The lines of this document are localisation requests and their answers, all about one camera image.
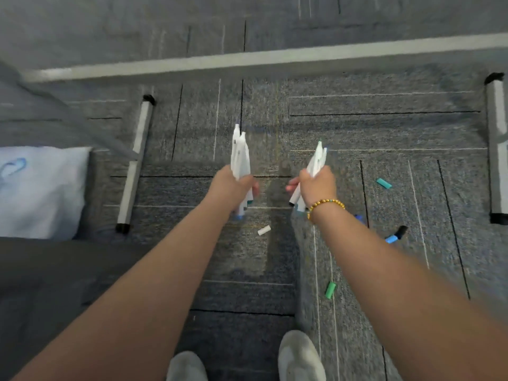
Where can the person's right hand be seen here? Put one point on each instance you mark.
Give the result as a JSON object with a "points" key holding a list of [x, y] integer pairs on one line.
{"points": [[319, 188]]}

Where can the person's left hand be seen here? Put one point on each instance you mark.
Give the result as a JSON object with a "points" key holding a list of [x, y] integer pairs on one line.
{"points": [[230, 190]]}

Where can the group of cool-coloured white markers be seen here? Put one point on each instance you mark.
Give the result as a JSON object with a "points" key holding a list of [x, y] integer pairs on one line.
{"points": [[240, 154]]}

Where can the group of cool-coloured marker caps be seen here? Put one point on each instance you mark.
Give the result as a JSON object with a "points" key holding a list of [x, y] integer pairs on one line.
{"points": [[383, 183]]}

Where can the person's right forearm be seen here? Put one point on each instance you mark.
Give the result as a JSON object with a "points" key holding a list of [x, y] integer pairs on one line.
{"points": [[397, 297]]}

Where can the person's left forearm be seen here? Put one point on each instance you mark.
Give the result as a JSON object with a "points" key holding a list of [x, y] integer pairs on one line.
{"points": [[139, 297]]}

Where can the person's grey sneaker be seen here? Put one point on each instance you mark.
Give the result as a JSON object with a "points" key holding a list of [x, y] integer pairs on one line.
{"points": [[299, 357], [185, 369]]}

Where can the mobile whiteboard with stand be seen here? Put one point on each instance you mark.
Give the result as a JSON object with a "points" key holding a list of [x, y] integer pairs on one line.
{"points": [[278, 57]]}

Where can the white plastic bag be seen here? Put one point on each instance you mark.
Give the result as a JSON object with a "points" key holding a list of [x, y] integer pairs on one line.
{"points": [[43, 194]]}

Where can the grey desk leg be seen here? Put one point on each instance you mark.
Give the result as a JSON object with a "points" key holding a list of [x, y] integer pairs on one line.
{"points": [[59, 111]]}

